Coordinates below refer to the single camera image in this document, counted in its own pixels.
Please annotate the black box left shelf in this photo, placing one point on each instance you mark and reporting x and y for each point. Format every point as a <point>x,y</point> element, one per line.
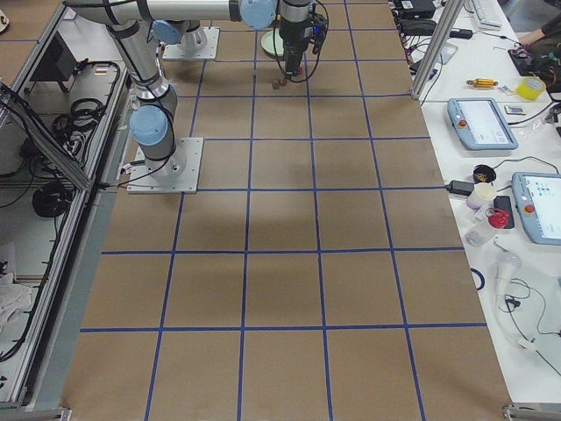
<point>57,65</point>

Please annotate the white paper cup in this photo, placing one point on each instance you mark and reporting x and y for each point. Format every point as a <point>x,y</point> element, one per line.
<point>483,193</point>

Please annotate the black phone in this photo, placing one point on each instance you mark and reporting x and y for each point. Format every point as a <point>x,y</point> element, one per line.
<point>503,203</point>

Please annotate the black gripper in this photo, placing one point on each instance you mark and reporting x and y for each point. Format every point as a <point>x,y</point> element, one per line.
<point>291,30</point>

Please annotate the teach pendant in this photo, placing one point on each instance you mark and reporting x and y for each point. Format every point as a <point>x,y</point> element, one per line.
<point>480,124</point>
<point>537,199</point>

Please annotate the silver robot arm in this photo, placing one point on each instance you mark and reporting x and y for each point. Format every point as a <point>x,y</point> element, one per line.
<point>177,23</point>
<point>137,29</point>

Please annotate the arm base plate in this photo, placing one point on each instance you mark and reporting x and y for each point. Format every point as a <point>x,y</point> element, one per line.
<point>197,45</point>

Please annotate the yellow tape roll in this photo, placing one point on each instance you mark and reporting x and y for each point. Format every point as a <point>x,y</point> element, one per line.
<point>530,88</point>

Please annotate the red round object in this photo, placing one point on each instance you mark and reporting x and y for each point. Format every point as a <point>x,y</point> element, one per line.
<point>496,218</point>

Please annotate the white handheld device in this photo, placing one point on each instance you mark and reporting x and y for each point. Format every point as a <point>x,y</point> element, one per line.
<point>507,265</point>

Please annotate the near teach pendant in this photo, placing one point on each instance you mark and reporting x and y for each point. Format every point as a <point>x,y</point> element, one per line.
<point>537,199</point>

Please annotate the black power adapter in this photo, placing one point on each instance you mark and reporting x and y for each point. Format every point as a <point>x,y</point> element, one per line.
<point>460,188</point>

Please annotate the far teach pendant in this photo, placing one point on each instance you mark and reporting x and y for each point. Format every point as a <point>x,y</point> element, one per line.
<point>480,124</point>

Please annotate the gold cylinder part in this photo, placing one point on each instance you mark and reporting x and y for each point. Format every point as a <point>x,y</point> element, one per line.
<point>482,83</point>

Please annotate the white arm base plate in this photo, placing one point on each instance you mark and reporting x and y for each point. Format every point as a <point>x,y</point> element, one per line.
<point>179,174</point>

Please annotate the aluminium frame post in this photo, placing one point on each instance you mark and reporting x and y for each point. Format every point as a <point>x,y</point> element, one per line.
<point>441,34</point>

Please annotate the black round bowl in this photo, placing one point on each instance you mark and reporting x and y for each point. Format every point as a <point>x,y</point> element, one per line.
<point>483,173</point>

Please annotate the light green plate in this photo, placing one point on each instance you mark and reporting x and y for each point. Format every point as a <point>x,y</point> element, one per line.
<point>272,44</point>

